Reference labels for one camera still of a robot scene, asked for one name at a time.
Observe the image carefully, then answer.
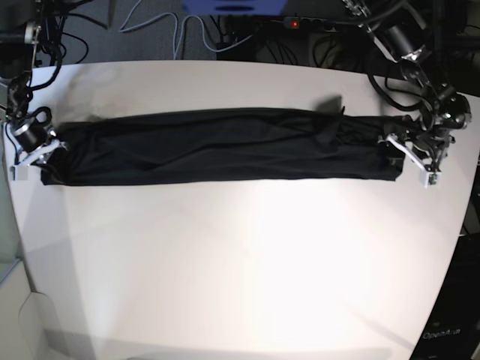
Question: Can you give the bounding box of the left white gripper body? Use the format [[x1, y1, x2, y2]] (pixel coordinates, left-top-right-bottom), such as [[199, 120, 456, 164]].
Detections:
[[377, 127, 455, 188]]

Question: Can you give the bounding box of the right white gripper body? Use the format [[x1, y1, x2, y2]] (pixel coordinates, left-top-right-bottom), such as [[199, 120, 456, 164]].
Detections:
[[10, 127, 68, 181]]

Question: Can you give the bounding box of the black long-sleeve T-shirt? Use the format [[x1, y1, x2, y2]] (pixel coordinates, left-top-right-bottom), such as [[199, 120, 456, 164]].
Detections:
[[40, 108, 404, 187]]

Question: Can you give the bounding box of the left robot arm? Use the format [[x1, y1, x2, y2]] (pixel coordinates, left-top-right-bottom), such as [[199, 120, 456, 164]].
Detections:
[[339, 1, 472, 188]]

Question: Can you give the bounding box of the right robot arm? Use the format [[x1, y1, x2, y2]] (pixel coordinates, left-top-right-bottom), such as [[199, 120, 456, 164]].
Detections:
[[1, 1, 86, 181]]

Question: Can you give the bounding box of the black OpenArm equipment case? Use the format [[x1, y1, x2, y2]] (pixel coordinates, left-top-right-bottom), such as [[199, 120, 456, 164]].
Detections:
[[410, 233, 479, 359]]

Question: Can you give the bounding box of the blue plastic box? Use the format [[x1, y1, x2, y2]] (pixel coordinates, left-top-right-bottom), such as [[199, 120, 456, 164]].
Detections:
[[181, 0, 287, 16]]

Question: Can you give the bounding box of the black power strip red switch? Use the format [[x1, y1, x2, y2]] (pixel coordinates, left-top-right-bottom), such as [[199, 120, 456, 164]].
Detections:
[[280, 16, 353, 34]]

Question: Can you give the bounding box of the light blue cable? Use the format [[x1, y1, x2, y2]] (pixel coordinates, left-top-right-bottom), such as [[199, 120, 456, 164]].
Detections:
[[118, 12, 226, 59]]

